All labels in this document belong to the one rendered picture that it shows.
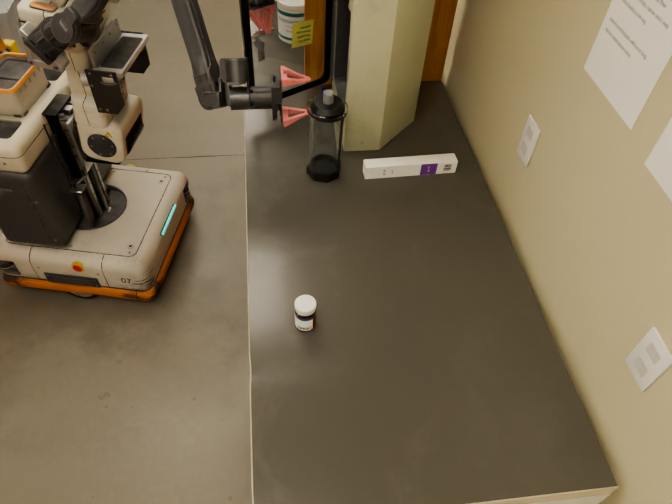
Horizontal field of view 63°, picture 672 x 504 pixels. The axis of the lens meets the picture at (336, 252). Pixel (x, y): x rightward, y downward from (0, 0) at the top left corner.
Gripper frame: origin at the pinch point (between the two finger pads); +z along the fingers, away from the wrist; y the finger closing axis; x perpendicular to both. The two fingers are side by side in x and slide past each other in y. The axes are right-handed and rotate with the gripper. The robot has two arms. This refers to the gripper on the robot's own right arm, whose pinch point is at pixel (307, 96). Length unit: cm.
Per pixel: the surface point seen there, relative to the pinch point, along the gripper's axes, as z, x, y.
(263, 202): -13.0, -11.0, -26.2
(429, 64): 47, 46, -19
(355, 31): 13.0, 8.8, 12.6
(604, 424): 55, -82, -28
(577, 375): 55, -70, -29
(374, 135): 21.1, 9.2, -20.2
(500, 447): 31, -85, -27
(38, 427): -102, -25, -120
